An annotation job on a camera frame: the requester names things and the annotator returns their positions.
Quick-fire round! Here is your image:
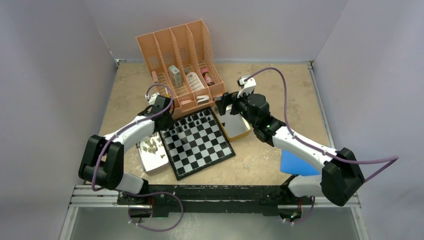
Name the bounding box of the peach plastic desk organizer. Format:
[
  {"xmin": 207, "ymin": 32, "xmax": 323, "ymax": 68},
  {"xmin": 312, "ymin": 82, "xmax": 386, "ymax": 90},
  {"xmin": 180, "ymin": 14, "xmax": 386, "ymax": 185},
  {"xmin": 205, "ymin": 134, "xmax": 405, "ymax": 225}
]
[{"xmin": 136, "ymin": 20, "xmax": 227, "ymax": 119}]

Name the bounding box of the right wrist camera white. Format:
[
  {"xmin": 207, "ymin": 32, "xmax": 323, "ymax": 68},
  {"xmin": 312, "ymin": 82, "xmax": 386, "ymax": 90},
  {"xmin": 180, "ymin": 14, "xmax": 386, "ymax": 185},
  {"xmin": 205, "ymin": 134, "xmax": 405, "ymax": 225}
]
[{"xmin": 236, "ymin": 75, "xmax": 257, "ymax": 98}]

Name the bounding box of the white paper pack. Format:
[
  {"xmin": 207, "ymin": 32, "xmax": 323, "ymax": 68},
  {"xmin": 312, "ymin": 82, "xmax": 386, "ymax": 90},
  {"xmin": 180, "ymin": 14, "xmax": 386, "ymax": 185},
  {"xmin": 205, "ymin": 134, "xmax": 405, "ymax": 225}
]
[{"xmin": 186, "ymin": 72, "xmax": 205, "ymax": 92}]

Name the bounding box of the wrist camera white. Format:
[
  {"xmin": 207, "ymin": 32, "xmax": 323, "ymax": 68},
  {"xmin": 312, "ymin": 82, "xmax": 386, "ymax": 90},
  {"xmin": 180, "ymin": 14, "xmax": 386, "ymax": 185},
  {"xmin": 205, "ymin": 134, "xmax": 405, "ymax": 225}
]
[
  {"xmin": 236, "ymin": 75, "xmax": 257, "ymax": 98},
  {"xmin": 145, "ymin": 92, "xmax": 160, "ymax": 105}
]

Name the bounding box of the pink bottle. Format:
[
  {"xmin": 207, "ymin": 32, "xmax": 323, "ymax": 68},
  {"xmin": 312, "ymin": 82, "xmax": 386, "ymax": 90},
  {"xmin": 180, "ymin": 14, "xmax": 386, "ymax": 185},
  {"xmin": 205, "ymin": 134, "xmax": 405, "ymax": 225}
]
[{"xmin": 200, "ymin": 67, "xmax": 215, "ymax": 87}]

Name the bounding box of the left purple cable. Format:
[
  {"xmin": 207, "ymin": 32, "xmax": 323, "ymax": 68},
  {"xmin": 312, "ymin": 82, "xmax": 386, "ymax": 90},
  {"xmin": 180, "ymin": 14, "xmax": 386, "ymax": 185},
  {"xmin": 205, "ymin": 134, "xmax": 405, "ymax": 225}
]
[{"xmin": 91, "ymin": 83, "xmax": 175, "ymax": 192}]

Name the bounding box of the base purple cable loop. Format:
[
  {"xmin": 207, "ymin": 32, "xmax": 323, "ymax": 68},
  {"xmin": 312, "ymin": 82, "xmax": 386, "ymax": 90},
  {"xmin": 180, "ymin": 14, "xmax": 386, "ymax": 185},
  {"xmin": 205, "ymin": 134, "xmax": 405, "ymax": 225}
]
[{"xmin": 119, "ymin": 188, "xmax": 184, "ymax": 233}]

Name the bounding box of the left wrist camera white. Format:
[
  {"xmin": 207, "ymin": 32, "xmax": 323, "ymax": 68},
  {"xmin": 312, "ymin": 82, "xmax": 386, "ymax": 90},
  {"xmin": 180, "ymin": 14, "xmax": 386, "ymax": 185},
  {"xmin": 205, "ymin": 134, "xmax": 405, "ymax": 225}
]
[{"xmin": 145, "ymin": 92, "xmax": 160, "ymax": 105}]

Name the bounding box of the blue foam pad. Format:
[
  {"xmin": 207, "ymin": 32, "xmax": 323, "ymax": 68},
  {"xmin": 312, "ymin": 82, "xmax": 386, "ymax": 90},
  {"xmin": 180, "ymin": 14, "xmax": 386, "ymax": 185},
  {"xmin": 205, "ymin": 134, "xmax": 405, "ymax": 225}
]
[{"xmin": 280, "ymin": 150, "xmax": 320, "ymax": 177}]

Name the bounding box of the pile of white chess pieces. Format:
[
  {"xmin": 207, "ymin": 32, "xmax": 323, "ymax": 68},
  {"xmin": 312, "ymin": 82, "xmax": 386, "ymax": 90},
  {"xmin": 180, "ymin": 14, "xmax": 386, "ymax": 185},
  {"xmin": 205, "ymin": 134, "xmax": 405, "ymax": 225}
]
[{"xmin": 139, "ymin": 132, "xmax": 166, "ymax": 159}]

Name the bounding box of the black white chess board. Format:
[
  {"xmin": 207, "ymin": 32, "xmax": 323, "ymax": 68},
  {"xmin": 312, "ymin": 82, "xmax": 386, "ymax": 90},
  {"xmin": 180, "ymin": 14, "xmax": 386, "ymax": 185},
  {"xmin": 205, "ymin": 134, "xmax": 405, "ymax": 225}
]
[{"xmin": 160, "ymin": 107, "xmax": 236, "ymax": 181}]

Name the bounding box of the white stapler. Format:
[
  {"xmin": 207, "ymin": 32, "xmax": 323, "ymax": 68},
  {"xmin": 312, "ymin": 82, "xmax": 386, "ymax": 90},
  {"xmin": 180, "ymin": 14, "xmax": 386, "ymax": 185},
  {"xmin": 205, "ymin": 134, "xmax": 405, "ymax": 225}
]
[{"xmin": 196, "ymin": 95, "xmax": 210, "ymax": 106}]

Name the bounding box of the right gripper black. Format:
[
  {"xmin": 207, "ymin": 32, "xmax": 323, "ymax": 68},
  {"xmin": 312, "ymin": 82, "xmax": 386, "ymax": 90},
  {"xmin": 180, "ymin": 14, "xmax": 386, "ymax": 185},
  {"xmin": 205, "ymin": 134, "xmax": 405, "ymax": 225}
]
[{"xmin": 215, "ymin": 88, "xmax": 258, "ymax": 128}]

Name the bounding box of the white green carton box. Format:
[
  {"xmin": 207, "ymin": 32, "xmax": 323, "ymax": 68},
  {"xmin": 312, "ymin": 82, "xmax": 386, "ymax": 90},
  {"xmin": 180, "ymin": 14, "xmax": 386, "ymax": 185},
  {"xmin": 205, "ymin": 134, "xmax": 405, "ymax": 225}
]
[{"xmin": 168, "ymin": 65, "xmax": 183, "ymax": 88}]

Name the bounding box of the black metal base rail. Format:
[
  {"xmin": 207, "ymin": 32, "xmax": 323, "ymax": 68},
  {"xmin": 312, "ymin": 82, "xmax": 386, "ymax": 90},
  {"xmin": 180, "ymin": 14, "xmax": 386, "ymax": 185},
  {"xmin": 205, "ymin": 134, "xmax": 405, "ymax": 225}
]
[{"xmin": 67, "ymin": 183, "xmax": 361, "ymax": 218}]

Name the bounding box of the silver metal tin tray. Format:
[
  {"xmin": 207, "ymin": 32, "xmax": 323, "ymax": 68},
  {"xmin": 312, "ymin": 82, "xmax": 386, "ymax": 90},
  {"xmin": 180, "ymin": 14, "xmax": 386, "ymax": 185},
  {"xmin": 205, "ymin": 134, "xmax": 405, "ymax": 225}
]
[{"xmin": 135, "ymin": 140, "xmax": 169, "ymax": 173}]

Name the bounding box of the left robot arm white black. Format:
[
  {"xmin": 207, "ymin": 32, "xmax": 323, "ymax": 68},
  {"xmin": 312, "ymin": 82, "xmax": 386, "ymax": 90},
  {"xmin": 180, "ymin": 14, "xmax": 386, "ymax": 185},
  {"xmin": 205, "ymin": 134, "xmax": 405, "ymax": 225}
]
[{"xmin": 78, "ymin": 95, "xmax": 174, "ymax": 205}]

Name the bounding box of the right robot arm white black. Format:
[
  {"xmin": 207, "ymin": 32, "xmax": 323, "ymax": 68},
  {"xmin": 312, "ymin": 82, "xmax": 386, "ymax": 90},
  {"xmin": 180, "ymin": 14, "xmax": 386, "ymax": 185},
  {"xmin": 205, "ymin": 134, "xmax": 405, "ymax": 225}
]
[{"xmin": 215, "ymin": 92, "xmax": 365, "ymax": 207}]

